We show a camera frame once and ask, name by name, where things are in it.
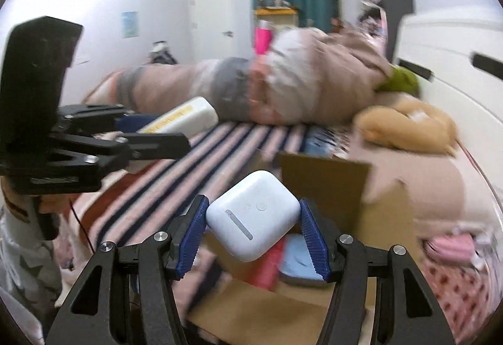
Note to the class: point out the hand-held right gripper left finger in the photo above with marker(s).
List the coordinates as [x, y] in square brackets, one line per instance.
[193, 235]

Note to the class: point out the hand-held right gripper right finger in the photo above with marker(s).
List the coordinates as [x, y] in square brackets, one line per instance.
[315, 244]

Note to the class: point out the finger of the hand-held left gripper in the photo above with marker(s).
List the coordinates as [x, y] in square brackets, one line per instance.
[135, 121]
[157, 146]

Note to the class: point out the white bottle with yellow label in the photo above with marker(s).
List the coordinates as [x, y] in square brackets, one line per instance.
[184, 117]

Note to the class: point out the cardboard box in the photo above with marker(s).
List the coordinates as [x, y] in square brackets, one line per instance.
[365, 219]

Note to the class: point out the white earbuds case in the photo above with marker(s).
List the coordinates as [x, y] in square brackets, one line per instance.
[251, 215]

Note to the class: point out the light blue round item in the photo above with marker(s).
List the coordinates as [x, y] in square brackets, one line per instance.
[296, 260]

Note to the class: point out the striped blanket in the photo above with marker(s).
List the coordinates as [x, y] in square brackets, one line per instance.
[165, 180]

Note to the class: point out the red ribbed item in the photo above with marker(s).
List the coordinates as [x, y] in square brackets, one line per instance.
[269, 266]

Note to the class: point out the dark bag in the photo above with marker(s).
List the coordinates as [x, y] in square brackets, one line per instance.
[163, 54]

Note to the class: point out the beige blanket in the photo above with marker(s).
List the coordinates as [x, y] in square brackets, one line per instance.
[424, 191]

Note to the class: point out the white door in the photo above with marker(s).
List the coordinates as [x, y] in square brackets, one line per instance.
[210, 22]

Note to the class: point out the pink folded cloth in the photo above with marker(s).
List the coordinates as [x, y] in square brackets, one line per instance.
[452, 248]

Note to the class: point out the tan plush toy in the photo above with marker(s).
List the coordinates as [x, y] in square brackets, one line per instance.
[401, 125]

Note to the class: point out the pink bottle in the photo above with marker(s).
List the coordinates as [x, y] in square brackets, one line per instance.
[262, 39]

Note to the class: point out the pink dotted sheet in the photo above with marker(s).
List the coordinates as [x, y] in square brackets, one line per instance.
[459, 298]

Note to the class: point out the pink and grey rolled blanket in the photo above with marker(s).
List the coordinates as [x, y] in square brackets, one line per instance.
[298, 77]

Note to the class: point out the star print clothing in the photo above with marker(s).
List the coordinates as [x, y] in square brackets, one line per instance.
[27, 266]

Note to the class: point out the yellow wooden shelf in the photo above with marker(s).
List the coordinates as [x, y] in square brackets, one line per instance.
[275, 14]

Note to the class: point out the green plush toy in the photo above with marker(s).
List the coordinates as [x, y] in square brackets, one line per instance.
[401, 81]

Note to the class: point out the white wardrobe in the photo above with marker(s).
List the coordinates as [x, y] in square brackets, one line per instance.
[444, 93]

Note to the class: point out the light blue wall poster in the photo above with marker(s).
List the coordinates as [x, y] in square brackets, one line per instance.
[129, 24]

